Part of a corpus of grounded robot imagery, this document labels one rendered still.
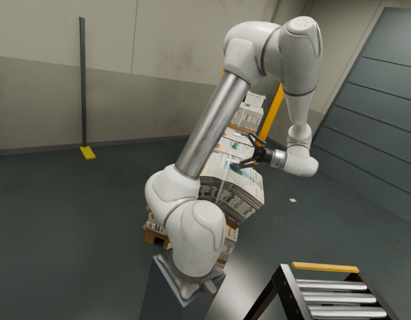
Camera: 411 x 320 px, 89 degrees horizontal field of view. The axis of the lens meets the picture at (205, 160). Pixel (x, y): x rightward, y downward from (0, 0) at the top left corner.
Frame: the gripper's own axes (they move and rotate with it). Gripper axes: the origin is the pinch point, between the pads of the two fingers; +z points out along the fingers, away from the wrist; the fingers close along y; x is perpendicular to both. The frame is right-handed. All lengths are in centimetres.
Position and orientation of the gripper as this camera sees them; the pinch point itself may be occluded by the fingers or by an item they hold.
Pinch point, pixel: (231, 146)
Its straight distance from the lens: 106.6
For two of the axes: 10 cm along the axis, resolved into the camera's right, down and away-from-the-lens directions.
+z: -9.5, -2.7, 1.4
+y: -1.8, 8.8, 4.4
